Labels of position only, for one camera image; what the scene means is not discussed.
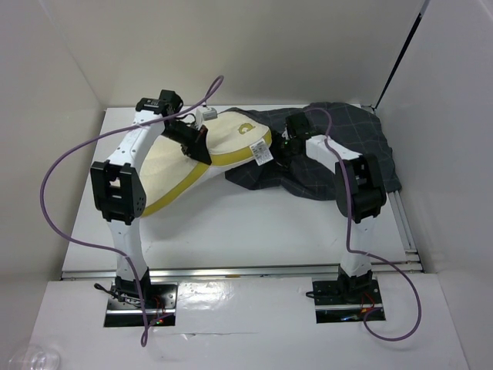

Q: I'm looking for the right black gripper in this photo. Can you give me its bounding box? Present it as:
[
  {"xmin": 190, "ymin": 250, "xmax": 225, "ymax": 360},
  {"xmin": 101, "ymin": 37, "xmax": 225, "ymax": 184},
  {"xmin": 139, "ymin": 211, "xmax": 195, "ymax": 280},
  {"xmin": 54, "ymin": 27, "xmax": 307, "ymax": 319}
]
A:
[{"xmin": 255, "ymin": 129, "xmax": 299, "ymax": 173}]

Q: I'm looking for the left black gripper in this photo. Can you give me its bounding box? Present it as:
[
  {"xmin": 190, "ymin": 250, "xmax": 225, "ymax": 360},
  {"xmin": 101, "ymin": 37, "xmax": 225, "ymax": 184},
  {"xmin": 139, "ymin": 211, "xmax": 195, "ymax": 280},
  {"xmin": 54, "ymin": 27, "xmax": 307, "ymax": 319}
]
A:
[{"xmin": 160, "ymin": 120, "xmax": 211, "ymax": 164}]

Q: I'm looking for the dark grey plaid pillowcase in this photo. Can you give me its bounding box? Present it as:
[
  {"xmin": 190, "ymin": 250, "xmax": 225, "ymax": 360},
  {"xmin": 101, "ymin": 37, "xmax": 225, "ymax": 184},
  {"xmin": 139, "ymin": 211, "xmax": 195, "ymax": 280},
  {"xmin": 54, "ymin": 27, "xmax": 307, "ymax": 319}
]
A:
[{"xmin": 225, "ymin": 102, "xmax": 402, "ymax": 201}]

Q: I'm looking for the cream yellow pillow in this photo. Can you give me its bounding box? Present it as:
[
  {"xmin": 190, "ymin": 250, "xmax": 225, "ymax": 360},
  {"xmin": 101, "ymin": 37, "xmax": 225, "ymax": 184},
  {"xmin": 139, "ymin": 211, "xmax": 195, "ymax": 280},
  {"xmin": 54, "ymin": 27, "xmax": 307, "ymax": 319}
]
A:
[{"xmin": 139, "ymin": 111, "xmax": 272, "ymax": 217}]

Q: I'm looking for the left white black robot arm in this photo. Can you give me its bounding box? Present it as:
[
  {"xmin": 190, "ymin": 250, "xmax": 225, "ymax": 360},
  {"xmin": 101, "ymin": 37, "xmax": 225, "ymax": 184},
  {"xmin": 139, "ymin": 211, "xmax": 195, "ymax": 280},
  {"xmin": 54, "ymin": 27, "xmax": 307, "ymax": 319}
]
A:
[{"xmin": 90, "ymin": 89, "xmax": 212, "ymax": 308}]

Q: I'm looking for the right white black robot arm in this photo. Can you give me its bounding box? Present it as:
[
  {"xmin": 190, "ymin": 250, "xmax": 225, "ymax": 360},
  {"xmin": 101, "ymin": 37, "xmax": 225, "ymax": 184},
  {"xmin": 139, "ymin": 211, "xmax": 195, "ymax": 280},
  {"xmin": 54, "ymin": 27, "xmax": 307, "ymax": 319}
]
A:
[{"xmin": 276, "ymin": 113, "xmax": 387, "ymax": 302}]

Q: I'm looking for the clear plastic object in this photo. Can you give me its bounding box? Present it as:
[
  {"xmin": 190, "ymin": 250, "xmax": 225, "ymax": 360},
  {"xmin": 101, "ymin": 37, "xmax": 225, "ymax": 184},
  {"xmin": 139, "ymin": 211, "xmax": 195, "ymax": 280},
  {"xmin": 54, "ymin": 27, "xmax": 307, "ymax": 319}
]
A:
[{"xmin": 7, "ymin": 344, "xmax": 61, "ymax": 370}]

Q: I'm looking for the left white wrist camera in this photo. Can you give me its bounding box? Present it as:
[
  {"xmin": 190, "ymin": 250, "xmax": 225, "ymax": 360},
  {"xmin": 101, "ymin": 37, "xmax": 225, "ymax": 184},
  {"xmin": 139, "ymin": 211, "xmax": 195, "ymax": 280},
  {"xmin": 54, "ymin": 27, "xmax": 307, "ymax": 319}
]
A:
[{"xmin": 194, "ymin": 106, "xmax": 217, "ymax": 130}]

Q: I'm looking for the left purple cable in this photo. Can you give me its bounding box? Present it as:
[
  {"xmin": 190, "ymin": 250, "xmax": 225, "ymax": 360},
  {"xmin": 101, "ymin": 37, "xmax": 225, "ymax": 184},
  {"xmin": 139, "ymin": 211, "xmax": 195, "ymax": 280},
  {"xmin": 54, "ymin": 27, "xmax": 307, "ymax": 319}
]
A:
[{"xmin": 40, "ymin": 75, "xmax": 225, "ymax": 348}]

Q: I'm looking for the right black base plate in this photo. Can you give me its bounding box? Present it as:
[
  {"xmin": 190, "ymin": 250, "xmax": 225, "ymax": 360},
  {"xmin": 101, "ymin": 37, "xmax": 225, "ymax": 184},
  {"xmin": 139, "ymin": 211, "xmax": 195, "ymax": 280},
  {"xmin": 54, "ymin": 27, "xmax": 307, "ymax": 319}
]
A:
[{"xmin": 305, "ymin": 280, "xmax": 382, "ymax": 306}]

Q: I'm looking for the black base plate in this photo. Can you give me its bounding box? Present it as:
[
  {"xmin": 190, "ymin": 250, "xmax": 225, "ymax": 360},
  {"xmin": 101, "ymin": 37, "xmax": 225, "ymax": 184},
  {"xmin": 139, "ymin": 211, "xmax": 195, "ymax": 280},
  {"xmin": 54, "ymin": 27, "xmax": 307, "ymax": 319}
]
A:
[
  {"xmin": 107, "ymin": 283, "xmax": 178, "ymax": 314},
  {"xmin": 305, "ymin": 280, "xmax": 382, "ymax": 306}
]

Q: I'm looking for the aluminium rail front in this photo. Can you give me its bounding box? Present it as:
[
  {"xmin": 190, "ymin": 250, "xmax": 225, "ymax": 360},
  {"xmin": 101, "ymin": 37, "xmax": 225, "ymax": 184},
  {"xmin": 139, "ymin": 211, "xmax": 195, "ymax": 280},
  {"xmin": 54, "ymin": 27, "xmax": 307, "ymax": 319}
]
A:
[{"xmin": 61, "ymin": 261, "xmax": 424, "ymax": 281}]

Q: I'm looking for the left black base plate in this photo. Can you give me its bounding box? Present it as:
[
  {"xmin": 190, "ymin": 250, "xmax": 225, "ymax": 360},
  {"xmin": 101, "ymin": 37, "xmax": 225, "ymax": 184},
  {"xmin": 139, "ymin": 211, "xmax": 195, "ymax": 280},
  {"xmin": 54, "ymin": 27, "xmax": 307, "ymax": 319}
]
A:
[{"xmin": 107, "ymin": 283, "xmax": 178, "ymax": 314}]

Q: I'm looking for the dark vertical frame pole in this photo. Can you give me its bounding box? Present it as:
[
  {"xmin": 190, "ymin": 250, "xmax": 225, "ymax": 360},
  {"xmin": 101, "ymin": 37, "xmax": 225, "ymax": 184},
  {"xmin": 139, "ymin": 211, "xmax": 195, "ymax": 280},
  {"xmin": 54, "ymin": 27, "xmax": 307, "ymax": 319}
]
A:
[{"xmin": 372, "ymin": 0, "xmax": 430, "ymax": 111}]

